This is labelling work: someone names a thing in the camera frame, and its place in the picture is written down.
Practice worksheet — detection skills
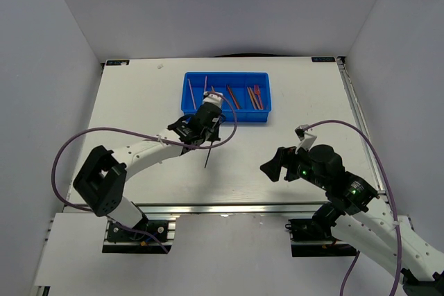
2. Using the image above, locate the red-orange plastic knife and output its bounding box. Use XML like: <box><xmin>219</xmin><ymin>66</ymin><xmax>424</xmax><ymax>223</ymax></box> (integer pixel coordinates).
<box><xmin>227</xmin><ymin>85</ymin><xmax>241</xmax><ymax>110</ymax></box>

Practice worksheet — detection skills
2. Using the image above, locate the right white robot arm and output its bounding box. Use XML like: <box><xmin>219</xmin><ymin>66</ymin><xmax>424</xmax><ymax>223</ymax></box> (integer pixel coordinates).
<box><xmin>260</xmin><ymin>145</ymin><xmax>443</xmax><ymax>295</ymax></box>

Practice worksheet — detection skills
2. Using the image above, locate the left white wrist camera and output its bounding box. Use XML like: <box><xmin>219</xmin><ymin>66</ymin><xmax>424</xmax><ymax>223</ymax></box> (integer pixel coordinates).
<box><xmin>202</xmin><ymin>91</ymin><xmax>223</xmax><ymax>109</ymax></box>

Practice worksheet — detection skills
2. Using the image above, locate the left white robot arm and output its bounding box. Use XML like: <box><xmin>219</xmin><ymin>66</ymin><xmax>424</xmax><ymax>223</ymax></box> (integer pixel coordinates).
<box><xmin>74</xmin><ymin>102</ymin><xmax>222</xmax><ymax>240</ymax></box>

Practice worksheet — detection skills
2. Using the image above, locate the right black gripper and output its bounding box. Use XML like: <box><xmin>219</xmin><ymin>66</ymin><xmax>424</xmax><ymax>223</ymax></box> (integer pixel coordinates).
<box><xmin>259</xmin><ymin>142</ymin><xmax>329</xmax><ymax>191</ymax></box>

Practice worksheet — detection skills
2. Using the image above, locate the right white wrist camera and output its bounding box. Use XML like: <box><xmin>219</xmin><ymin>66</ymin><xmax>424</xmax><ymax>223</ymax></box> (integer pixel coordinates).
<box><xmin>295</xmin><ymin>124</ymin><xmax>317</xmax><ymax>152</ymax></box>

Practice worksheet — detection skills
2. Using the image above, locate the red-orange plastic fork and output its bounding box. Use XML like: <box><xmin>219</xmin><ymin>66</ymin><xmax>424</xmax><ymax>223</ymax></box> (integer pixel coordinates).
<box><xmin>254</xmin><ymin>85</ymin><xmax>264</xmax><ymax>110</ymax></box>

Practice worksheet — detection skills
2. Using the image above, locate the blue divided plastic tray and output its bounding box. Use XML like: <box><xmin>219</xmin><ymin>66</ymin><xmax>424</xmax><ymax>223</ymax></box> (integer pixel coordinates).
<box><xmin>181</xmin><ymin>72</ymin><xmax>272</xmax><ymax>123</ymax></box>

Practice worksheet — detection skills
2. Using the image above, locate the dark blue plastic knife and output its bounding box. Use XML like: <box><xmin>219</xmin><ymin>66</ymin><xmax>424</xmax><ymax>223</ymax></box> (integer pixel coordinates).
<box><xmin>227</xmin><ymin>85</ymin><xmax>238</xmax><ymax>108</ymax></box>

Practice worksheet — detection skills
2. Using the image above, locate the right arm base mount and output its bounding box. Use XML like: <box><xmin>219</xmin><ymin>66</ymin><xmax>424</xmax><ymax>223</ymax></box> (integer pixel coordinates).
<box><xmin>285</xmin><ymin>219</ymin><xmax>357</xmax><ymax>258</ymax></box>

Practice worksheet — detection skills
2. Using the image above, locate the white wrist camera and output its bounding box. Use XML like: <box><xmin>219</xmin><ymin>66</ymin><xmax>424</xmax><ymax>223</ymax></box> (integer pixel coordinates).
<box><xmin>295</xmin><ymin>124</ymin><xmax>317</xmax><ymax>152</ymax></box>
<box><xmin>202</xmin><ymin>91</ymin><xmax>223</xmax><ymax>109</ymax></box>

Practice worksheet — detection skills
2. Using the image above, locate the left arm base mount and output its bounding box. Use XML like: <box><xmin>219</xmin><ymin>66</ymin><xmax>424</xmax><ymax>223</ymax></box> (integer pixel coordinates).
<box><xmin>102</xmin><ymin>215</ymin><xmax>176</xmax><ymax>254</ymax></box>

